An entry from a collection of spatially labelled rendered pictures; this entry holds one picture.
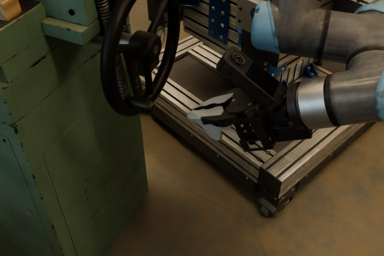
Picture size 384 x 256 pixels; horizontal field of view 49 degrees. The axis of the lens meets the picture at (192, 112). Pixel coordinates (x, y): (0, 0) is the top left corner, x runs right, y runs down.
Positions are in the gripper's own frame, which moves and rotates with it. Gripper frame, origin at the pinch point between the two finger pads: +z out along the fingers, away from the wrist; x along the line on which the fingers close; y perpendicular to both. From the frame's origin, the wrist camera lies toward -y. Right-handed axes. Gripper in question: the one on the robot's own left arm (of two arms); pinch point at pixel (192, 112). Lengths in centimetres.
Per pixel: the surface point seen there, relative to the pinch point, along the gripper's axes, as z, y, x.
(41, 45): 26.7, -20.0, 1.6
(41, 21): 24.4, -23.8, 3.2
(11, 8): 23.0, -28.5, -1.7
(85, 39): 17.1, -17.6, 3.6
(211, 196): 48, 63, 40
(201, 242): 44, 65, 21
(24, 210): 55, 13, -11
